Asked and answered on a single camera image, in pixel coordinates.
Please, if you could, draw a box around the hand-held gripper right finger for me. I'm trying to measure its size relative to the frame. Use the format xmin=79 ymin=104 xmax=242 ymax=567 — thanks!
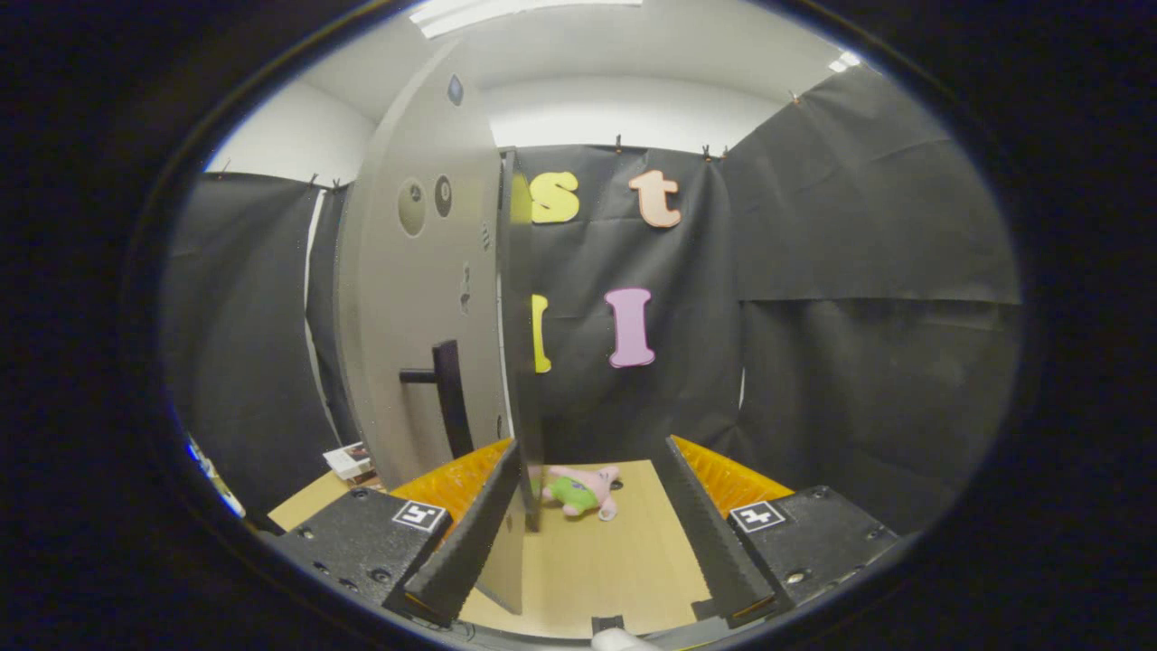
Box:
xmin=664 ymin=435 xmax=905 ymax=625

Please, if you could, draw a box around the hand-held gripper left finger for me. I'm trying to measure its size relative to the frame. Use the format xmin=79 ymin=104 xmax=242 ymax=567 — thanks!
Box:
xmin=271 ymin=439 xmax=523 ymax=627

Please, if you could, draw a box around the grey shoe cabinet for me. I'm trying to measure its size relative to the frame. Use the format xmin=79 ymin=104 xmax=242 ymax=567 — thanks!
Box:
xmin=497 ymin=146 xmax=545 ymax=533

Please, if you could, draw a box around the black door handle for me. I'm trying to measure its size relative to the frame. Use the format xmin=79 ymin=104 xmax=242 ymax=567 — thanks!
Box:
xmin=400 ymin=340 xmax=475 ymax=460

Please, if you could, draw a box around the grey shoe cabinet door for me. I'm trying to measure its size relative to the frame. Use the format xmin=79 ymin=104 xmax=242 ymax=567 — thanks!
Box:
xmin=334 ymin=41 xmax=525 ymax=616

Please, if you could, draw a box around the pink and green plush toy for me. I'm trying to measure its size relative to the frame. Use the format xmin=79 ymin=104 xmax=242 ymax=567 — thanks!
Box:
xmin=540 ymin=465 xmax=622 ymax=523

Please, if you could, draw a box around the stack of white books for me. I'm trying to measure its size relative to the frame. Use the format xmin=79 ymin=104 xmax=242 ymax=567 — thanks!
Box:
xmin=323 ymin=441 xmax=376 ymax=482

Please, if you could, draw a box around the white desk clutter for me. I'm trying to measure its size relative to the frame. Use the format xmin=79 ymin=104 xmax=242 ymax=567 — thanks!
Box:
xmin=185 ymin=436 xmax=247 ymax=518

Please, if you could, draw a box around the long ceiling light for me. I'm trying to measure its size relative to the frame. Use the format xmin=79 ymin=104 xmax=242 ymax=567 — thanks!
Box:
xmin=409 ymin=0 xmax=643 ymax=39

